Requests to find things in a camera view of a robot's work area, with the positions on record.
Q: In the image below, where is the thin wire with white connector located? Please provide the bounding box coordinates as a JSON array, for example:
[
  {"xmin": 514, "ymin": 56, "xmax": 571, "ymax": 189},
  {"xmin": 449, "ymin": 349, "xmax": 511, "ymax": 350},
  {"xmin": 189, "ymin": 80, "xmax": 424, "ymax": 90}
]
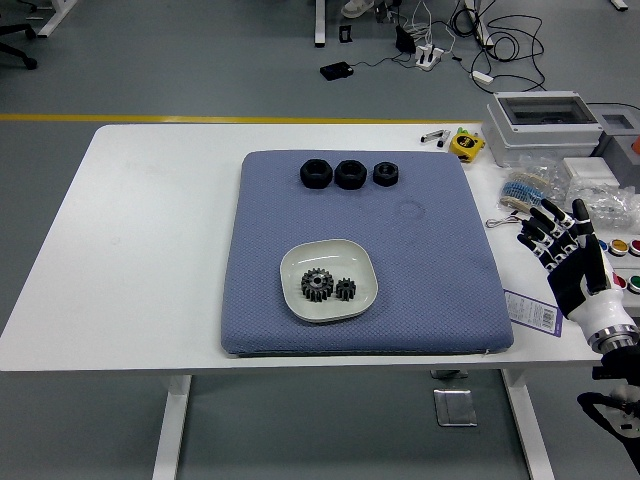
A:
[{"xmin": 485, "ymin": 213, "xmax": 530, "ymax": 229}]

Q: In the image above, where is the metal floor plate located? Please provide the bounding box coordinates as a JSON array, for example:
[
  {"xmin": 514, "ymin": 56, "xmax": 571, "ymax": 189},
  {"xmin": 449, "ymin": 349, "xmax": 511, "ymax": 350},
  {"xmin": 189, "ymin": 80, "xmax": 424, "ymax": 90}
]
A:
[{"xmin": 432, "ymin": 388, "xmax": 478, "ymax": 427}]

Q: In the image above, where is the small black hex nut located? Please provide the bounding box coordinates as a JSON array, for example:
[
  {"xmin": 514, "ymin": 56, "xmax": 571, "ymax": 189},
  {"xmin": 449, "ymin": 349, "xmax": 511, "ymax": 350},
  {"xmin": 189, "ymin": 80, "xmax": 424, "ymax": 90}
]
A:
[{"xmin": 372, "ymin": 161, "xmax": 400, "ymax": 187}]

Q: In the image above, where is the blue-grey padded mat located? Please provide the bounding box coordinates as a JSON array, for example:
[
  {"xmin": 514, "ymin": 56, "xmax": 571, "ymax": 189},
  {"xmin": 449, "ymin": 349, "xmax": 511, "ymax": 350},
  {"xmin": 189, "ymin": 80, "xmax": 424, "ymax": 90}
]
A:
[{"xmin": 219, "ymin": 149, "xmax": 515, "ymax": 359}]

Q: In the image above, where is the large steel gear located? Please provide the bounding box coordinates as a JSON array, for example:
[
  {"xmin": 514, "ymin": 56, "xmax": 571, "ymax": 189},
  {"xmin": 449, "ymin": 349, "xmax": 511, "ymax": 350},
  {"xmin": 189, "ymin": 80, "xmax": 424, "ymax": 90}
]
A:
[{"xmin": 300, "ymin": 267, "xmax": 336, "ymax": 304}]

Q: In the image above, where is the grey box with orange button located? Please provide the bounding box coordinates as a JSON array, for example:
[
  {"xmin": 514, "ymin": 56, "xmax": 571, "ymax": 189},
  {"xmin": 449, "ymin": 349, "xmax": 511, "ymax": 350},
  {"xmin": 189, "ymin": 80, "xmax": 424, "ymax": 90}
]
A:
[{"xmin": 597, "ymin": 112, "xmax": 640, "ymax": 190}]

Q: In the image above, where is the black flat device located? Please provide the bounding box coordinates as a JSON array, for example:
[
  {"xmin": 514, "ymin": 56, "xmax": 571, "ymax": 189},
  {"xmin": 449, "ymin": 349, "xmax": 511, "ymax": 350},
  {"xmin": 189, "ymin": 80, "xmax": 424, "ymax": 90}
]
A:
[{"xmin": 319, "ymin": 61, "xmax": 355, "ymax": 82}]

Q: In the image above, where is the white table leg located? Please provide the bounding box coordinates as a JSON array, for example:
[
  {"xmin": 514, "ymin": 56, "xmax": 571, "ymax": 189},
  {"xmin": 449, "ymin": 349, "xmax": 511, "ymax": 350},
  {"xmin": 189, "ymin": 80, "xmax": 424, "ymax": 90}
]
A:
[
  {"xmin": 152, "ymin": 374, "xmax": 194, "ymax": 480},
  {"xmin": 501, "ymin": 370, "xmax": 556, "ymax": 480}
]

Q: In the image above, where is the bag of blue resistors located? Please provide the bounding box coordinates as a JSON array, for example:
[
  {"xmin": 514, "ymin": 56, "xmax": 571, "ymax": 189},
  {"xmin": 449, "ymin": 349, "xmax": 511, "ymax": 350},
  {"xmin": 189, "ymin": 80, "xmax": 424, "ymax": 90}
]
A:
[{"xmin": 499, "ymin": 153, "xmax": 569, "ymax": 211}]

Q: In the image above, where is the purple and white label card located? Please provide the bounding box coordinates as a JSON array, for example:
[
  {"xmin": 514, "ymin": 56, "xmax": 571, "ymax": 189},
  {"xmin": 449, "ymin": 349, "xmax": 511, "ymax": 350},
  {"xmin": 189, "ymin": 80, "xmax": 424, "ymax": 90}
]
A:
[{"xmin": 502, "ymin": 288, "xmax": 565, "ymax": 337}]

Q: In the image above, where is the white background desk leg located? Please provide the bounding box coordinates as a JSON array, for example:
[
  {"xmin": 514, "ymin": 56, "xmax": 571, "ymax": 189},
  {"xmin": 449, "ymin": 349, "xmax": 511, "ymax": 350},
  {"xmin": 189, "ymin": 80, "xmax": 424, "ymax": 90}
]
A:
[
  {"xmin": 313, "ymin": 0, "xmax": 328, "ymax": 49},
  {"xmin": 37, "ymin": 0, "xmax": 80, "ymax": 39}
]

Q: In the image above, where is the white power strip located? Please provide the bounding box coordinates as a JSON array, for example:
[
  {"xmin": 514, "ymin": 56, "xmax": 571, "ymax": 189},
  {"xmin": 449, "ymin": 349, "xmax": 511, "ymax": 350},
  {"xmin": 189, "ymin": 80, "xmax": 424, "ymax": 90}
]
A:
[{"xmin": 414, "ymin": 43, "xmax": 445, "ymax": 72}]

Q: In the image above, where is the black table height controller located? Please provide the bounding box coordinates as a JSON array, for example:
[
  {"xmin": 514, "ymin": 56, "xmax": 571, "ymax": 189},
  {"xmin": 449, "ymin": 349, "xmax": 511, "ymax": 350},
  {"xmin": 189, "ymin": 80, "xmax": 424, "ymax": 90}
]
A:
[{"xmin": 592, "ymin": 366, "xmax": 640, "ymax": 381}]

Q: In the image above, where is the clear plastic parts bag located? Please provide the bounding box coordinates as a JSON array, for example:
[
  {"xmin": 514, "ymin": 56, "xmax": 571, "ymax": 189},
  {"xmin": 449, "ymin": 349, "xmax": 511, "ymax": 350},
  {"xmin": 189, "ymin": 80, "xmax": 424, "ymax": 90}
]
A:
[{"xmin": 564, "ymin": 174, "xmax": 640, "ymax": 232}]

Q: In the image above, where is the white square dish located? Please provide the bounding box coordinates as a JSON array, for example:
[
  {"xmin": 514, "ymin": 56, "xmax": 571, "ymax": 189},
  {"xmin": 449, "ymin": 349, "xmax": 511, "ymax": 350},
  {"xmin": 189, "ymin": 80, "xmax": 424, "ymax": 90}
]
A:
[{"xmin": 278, "ymin": 238, "xmax": 377, "ymax": 324}]

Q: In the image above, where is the white floor cable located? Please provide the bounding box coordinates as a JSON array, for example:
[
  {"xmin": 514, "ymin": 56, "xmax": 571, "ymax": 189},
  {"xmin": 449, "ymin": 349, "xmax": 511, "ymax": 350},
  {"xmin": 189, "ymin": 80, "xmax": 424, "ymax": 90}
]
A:
[{"xmin": 407, "ymin": 0, "xmax": 457, "ymax": 57}]

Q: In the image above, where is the black power adapter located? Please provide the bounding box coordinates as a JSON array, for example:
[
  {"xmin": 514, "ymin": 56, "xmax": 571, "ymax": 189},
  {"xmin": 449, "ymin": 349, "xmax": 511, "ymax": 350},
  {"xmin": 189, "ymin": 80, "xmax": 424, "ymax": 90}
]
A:
[{"xmin": 394, "ymin": 24, "xmax": 417, "ymax": 53}]

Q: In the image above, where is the small black gear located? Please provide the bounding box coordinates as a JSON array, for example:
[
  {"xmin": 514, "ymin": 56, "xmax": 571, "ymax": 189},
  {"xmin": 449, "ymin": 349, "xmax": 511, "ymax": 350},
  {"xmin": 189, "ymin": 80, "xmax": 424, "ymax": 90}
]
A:
[{"xmin": 334, "ymin": 277, "xmax": 358, "ymax": 303}]

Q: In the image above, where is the grey electrical enclosure box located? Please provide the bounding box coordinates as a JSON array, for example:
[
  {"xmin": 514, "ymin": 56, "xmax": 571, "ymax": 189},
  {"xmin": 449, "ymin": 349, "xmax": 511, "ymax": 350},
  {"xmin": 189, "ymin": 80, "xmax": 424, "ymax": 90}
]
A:
[{"xmin": 481, "ymin": 90, "xmax": 606, "ymax": 169}]

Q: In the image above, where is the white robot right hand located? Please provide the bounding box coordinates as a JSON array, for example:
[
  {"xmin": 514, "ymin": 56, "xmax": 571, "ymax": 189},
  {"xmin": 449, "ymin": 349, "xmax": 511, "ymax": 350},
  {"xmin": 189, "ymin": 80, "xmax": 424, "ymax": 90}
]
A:
[{"xmin": 517, "ymin": 198, "xmax": 639, "ymax": 338}]

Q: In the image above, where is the small white box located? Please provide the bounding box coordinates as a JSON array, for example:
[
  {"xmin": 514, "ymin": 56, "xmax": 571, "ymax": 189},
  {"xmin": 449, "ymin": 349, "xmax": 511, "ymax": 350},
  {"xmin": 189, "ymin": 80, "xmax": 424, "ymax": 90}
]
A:
[{"xmin": 560, "ymin": 156, "xmax": 615, "ymax": 181}]

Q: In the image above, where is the grey coloured push-button box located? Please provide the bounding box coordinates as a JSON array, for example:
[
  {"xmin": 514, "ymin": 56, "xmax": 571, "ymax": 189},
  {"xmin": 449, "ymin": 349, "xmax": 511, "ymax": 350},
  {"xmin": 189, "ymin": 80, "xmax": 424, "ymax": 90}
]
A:
[{"xmin": 594, "ymin": 234, "xmax": 640, "ymax": 315}]

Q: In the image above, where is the yellow tape measure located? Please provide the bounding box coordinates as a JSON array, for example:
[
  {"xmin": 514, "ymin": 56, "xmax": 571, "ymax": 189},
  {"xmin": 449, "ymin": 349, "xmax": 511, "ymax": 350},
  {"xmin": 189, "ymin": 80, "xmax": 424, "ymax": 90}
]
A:
[{"xmin": 448, "ymin": 128, "xmax": 486, "ymax": 164}]

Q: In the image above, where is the person's white shoe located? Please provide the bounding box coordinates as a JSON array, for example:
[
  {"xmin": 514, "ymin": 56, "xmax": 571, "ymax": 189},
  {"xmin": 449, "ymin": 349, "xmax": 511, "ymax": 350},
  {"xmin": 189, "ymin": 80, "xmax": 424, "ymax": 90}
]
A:
[{"xmin": 340, "ymin": 0, "xmax": 375, "ymax": 18}]

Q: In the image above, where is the large black hex nut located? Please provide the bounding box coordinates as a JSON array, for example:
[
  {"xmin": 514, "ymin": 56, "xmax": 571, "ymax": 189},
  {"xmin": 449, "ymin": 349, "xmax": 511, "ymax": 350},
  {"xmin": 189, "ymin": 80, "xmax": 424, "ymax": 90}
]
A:
[
  {"xmin": 299, "ymin": 158, "xmax": 333, "ymax": 191},
  {"xmin": 333, "ymin": 159, "xmax": 368, "ymax": 190}
]

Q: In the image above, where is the black floor cable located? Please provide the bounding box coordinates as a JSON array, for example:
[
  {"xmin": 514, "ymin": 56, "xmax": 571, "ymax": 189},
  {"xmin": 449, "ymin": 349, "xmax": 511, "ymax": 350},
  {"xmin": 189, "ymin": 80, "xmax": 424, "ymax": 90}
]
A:
[{"xmin": 452, "ymin": 0, "xmax": 547, "ymax": 94}]

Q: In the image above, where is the black office chair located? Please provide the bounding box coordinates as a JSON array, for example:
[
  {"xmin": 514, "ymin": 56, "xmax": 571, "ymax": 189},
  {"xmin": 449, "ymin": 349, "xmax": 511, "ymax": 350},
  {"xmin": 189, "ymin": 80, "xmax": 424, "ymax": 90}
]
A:
[{"xmin": 0, "ymin": 9, "xmax": 39, "ymax": 70}]

